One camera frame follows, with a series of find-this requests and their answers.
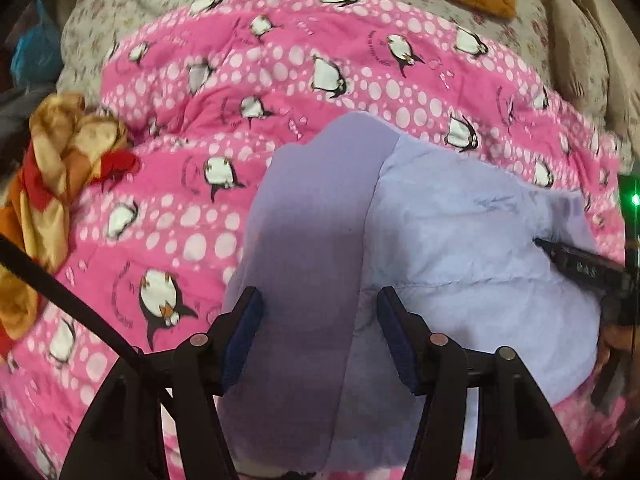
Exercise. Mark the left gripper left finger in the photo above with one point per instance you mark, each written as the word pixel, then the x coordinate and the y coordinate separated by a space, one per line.
pixel 121 434

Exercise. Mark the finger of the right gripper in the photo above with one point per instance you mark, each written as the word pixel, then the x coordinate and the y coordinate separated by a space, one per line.
pixel 586 268

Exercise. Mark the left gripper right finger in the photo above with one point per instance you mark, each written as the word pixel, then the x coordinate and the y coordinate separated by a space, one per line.
pixel 518 435

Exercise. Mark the lavender purple jacket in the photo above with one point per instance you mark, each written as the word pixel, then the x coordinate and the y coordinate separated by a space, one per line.
pixel 361 207

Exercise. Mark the right hand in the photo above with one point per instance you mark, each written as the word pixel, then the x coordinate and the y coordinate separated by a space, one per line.
pixel 618 356

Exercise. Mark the beige garment on bed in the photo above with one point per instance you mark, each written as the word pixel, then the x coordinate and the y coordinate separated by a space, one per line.
pixel 595 64

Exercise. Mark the orange yellow satin cloth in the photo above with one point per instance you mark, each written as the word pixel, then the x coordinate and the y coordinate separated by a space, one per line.
pixel 70 148

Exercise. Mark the grey dark garment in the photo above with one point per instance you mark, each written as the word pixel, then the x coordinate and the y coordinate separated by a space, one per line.
pixel 17 105

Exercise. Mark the pink penguin blanket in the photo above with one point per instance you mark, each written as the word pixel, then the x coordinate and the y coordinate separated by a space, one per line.
pixel 210 93

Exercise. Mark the blue plastic bag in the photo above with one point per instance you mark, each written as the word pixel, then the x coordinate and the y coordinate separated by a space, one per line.
pixel 37 56

